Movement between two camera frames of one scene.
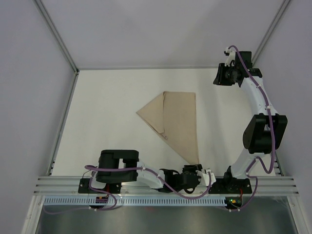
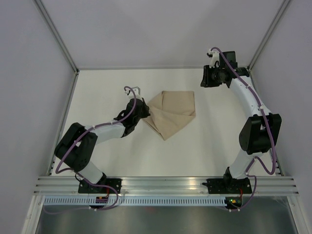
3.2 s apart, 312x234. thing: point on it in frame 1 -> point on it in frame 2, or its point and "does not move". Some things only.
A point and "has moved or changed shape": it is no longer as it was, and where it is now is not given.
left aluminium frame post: (56, 34) does not move
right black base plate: (230, 186) does not move
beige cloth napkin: (172, 115) has moved or changed shape
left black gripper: (192, 167) -> (146, 109)
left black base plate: (84, 187) does not move
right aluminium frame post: (279, 13) does not move
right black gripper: (220, 79) -> (206, 81)
